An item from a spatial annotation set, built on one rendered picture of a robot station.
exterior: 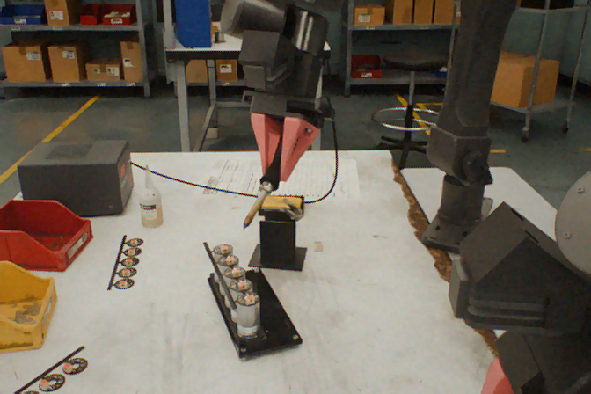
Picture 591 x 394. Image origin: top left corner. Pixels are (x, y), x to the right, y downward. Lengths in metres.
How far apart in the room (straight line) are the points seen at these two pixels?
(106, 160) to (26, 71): 4.21
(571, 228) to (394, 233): 0.62
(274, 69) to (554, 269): 0.40
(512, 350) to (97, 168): 0.71
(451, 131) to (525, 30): 4.76
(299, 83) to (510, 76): 3.35
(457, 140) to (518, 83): 3.10
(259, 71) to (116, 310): 0.34
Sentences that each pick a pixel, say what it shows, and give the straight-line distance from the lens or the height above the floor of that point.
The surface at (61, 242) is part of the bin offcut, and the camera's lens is 0.91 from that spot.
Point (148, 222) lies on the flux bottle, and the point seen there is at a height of 0.76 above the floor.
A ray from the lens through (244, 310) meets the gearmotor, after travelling 0.61.
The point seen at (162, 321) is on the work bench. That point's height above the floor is 0.75.
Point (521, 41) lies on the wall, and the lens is 5.60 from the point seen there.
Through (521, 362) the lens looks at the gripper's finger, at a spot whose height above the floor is 0.94.
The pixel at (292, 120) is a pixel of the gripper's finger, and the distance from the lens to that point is 0.66.
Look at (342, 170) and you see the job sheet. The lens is 1.12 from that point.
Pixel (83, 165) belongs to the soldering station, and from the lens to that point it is 0.94.
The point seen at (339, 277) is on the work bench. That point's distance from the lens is 0.77.
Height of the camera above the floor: 1.16
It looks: 22 degrees down
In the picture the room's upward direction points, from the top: straight up
